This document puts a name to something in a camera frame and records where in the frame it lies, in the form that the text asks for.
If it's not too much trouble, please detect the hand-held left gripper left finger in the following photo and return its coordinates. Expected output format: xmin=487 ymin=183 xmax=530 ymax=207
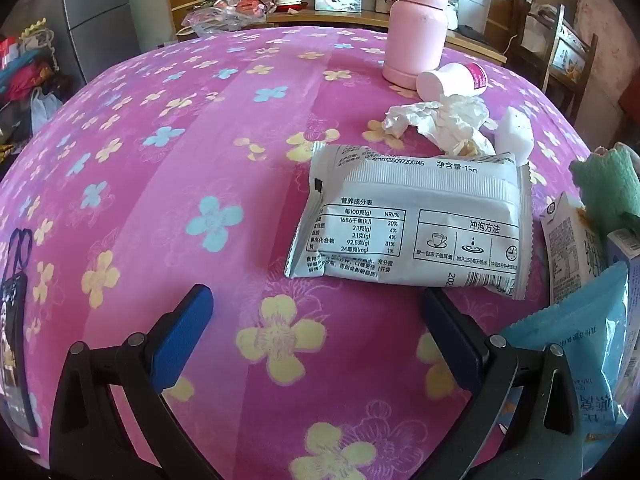
xmin=47 ymin=284 xmax=238 ymax=480

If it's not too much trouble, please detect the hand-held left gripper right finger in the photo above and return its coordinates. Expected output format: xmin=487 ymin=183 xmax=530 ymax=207
xmin=420 ymin=287 xmax=586 ymax=480

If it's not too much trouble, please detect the blue snack packet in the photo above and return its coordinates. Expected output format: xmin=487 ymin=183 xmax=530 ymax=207
xmin=500 ymin=260 xmax=631 ymax=480

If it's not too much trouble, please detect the white snack packet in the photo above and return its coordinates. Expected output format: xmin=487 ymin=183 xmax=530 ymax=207
xmin=284 ymin=142 xmax=533 ymax=301

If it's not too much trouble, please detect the white drink carton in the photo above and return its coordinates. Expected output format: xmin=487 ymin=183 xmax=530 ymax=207
xmin=540 ymin=192 xmax=608 ymax=306

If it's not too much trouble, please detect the blue and white box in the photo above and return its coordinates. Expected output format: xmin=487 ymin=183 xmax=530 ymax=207
xmin=606 ymin=227 xmax=640 ymax=391

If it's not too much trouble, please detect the white tissue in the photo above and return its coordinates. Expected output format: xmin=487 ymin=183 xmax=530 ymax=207
xmin=382 ymin=94 xmax=499 ymax=157

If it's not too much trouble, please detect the green cloth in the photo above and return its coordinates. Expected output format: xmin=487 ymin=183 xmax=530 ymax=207
xmin=570 ymin=142 xmax=640 ymax=241

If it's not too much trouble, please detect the dark printed tote bag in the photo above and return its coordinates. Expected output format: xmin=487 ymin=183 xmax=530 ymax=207
xmin=0 ymin=227 xmax=40 ymax=438

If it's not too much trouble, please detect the white foam block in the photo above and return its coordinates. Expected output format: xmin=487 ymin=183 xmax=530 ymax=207
xmin=494 ymin=106 xmax=531 ymax=167

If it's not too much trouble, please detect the pink floral tablecloth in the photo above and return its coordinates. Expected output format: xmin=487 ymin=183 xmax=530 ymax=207
xmin=0 ymin=25 xmax=640 ymax=480

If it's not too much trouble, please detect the white bottle with pink label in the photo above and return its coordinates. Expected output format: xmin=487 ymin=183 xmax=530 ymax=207
xmin=416 ymin=62 xmax=488 ymax=101

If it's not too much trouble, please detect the pink thermos bottle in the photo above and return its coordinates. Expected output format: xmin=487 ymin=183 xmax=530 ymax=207
xmin=382 ymin=0 xmax=450 ymax=86

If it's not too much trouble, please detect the wooden chair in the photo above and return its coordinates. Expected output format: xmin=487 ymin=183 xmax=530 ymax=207
xmin=507 ymin=0 xmax=598 ymax=121

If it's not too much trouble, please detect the pile of clothes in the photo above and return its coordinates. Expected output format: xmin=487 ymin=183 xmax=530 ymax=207
xmin=0 ymin=20 xmax=76 ymax=146

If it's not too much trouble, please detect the grey refrigerator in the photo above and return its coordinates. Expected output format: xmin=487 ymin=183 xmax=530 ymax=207
xmin=60 ymin=0 xmax=178 ymax=86

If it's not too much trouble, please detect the wooden cabinet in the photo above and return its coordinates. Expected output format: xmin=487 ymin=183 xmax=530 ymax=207
xmin=170 ymin=2 xmax=508 ymax=63

